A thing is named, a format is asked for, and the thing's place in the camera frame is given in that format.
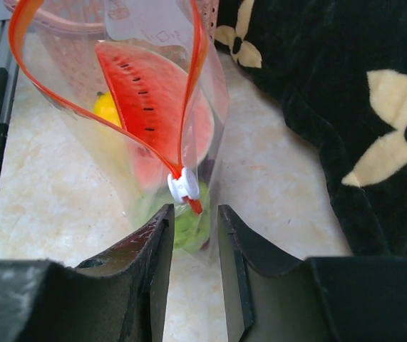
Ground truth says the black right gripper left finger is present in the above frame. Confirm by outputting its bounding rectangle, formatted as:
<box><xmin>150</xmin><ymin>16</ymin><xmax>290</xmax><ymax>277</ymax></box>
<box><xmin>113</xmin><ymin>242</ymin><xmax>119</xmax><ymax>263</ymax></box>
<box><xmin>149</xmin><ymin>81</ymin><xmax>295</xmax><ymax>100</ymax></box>
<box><xmin>0</xmin><ymin>204</ymin><xmax>175</xmax><ymax>341</ymax></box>

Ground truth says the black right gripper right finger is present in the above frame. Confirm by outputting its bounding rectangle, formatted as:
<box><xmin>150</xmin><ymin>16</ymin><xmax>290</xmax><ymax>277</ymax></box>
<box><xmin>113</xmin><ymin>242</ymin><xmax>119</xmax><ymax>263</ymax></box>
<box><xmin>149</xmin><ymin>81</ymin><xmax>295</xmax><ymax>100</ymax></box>
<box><xmin>218</xmin><ymin>204</ymin><xmax>407</xmax><ymax>341</ymax></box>

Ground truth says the green custard apple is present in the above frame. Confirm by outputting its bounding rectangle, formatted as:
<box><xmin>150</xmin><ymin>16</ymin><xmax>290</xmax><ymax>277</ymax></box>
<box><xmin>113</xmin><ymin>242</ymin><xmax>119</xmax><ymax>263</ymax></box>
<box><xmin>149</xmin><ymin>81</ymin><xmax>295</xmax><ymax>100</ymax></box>
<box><xmin>133</xmin><ymin>180</ymin><xmax>212</xmax><ymax>254</ymax></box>

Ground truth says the orange carrot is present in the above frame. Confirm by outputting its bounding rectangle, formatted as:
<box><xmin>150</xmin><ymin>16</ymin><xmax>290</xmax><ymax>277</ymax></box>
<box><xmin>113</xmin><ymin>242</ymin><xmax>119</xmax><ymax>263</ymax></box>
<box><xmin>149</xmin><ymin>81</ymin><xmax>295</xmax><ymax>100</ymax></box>
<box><xmin>95</xmin><ymin>43</ymin><xmax>215</xmax><ymax>192</ymax></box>

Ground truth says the yellow lemon fruit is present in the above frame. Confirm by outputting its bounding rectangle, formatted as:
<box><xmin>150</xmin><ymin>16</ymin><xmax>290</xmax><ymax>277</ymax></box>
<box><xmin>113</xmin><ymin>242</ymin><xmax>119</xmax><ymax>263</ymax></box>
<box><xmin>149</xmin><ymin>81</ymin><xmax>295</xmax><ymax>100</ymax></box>
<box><xmin>93</xmin><ymin>91</ymin><xmax>122</xmax><ymax>128</ymax></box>

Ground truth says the clear zip top bag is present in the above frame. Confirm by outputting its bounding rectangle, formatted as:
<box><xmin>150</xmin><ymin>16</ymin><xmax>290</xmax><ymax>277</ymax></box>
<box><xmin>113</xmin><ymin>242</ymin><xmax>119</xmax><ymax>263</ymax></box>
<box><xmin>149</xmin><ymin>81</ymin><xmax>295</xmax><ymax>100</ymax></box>
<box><xmin>5</xmin><ymin>1</ymin><xmax>229</xmax><ymax>253</ymax></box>

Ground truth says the black floral pillow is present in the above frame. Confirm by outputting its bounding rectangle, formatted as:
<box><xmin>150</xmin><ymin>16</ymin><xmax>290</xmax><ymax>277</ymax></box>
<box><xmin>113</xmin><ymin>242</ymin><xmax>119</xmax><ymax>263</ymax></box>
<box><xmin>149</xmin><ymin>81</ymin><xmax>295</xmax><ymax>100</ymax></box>
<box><xmin>215</xmin><ymin>1</ymin><xmax>407</xmax><ymax>256</ymax></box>

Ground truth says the pink plastic basket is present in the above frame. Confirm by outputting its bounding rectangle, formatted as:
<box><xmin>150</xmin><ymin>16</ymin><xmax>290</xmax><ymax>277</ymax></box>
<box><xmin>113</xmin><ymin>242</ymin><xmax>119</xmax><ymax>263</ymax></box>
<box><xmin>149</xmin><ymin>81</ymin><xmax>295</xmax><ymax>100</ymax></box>
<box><xmin>5</xmin><ymin>1</ymin><xmax>228</xmax><ymax>115</ymax></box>

